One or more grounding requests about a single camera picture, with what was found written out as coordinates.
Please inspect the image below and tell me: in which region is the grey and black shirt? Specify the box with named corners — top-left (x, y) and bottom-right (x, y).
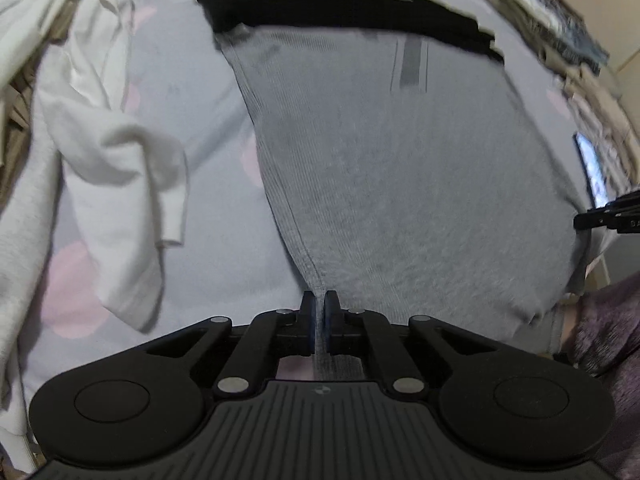
top-left (192, 0), bottom-right (603, 381)

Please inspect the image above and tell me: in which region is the smartphone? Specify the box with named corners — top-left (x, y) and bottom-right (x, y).
top-left (574, 131), bottom-right (610, 208)

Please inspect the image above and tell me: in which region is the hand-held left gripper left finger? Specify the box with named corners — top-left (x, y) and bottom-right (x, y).
top-left (142, 290), bottom-right (317, 401)

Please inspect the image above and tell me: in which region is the white garment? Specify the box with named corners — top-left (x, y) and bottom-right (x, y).
top-left (0, 0), bottom-right (190, 441)

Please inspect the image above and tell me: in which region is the person's purple fuzzy clothing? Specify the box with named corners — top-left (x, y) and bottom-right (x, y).
top-left (562, 270), bottom-right (640, 480)

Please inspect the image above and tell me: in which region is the beige garment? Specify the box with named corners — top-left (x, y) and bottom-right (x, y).
top-left (0, 10), bottom-right (71, 201)

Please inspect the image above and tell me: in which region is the pink dotted bed sheet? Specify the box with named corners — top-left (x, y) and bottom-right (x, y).
top-left (20, 0), bottom-right (576, 386)

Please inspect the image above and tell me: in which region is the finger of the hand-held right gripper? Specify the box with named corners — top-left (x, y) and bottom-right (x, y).
top-left (573, 211), bottom-right (640, 234)
top-left (587, 189), bottom-right (640, 216)

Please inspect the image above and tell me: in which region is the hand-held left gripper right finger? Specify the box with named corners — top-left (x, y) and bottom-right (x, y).
top-left (323, 290), bottom-right (497, 401)

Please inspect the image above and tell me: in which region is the stack of folded clothes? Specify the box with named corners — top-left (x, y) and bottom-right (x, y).
top-left (485, 0), bottom-right (640, 186)

